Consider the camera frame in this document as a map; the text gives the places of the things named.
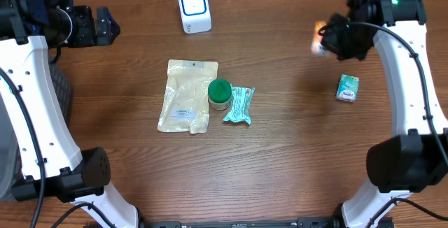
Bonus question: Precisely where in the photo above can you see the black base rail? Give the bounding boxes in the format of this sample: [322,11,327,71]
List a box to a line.
[145,218,344,228]

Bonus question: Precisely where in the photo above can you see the white barcode scanner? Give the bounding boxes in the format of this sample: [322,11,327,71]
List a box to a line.
[178,0,212,34]

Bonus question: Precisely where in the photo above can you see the teal tissue packet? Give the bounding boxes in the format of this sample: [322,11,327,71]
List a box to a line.
[223,87,255,125]

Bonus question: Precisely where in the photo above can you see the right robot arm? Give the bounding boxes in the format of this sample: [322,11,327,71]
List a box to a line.
[318,0,447,227]

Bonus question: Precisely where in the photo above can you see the green lid jar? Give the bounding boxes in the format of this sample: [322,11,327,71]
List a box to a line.
[207,79,232,111]

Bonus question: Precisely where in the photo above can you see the orange snack packet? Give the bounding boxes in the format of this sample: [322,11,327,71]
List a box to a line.
[311,21,328,55]

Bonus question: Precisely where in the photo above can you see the green tissue packet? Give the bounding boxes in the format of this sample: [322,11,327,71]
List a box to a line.
[335,74,360,102]

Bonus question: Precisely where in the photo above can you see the beige paper pouch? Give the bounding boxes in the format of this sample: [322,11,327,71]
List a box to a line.
[157,59,218,134]

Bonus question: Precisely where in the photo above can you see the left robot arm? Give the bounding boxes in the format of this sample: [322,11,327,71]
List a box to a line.
[1,0,145,227]

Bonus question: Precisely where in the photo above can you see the grey plastic mesh basket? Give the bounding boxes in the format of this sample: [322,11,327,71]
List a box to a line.
[1,64,74,202]

